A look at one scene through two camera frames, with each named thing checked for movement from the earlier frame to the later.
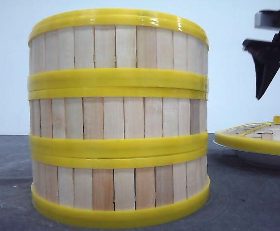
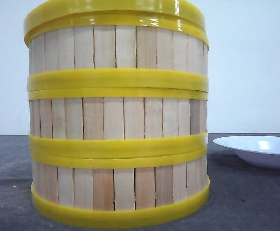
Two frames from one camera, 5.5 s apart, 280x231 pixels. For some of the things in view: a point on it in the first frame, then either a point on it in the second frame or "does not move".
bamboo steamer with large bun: (118, 48) does not move
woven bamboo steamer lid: (276, 137) → (182, 14)
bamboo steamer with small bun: (114, 192) does not move
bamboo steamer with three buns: (118, 122) does not move
